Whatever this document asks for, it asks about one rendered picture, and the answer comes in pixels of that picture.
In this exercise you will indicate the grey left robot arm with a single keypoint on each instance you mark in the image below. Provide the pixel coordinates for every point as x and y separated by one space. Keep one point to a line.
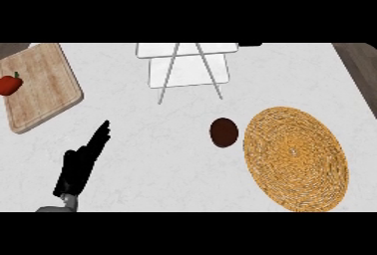
64 205

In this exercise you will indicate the dark red tomato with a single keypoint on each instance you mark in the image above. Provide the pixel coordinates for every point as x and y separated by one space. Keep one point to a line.
224 132

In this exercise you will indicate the small black object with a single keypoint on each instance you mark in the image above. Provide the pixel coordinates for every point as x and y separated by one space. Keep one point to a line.
250 44

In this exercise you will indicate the pale wooden cutting board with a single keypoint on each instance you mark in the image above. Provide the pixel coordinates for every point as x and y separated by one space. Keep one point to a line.
42 87

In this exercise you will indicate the red bell pepper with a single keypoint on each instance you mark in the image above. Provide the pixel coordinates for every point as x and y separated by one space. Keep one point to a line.
9 85

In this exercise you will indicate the round woven straw placemat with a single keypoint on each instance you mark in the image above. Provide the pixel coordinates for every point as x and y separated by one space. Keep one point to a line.
296 158

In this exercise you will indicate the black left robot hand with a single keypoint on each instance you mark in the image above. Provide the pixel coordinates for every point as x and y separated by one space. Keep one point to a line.
80 164

